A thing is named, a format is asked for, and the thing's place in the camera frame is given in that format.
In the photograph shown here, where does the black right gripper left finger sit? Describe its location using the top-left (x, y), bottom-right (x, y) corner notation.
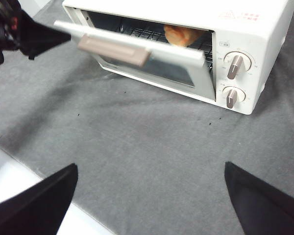
top-left (0, 163), bottom-right (78, 235)

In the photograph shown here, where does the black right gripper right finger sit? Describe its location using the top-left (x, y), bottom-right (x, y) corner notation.
top-left (224, 161), bottom-right (294, 235)

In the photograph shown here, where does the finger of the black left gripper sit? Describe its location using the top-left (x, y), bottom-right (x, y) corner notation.
top-left (19, 11), bottom-right (72, 61)

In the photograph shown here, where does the oven door with beige handle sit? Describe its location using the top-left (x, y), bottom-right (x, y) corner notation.
top-left (53, 20), bottom-right (217, 101)

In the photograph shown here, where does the golden brown bread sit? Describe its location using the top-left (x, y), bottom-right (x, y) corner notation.
top-left (163, 24), bottom-right (203, 47)

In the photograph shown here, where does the cream beige oven knob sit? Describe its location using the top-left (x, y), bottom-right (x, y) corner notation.
top-left (222, 86), bottom-right (246, 109)
top-left (224, 50), bottom-right (252, 80)

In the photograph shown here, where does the cream white toaster oven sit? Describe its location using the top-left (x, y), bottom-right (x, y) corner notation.
top-left (54, 0), bottom-right (294, 116)

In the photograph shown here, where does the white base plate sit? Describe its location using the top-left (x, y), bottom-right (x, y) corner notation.
top-left (0, 140), bottom-right (115, 235)

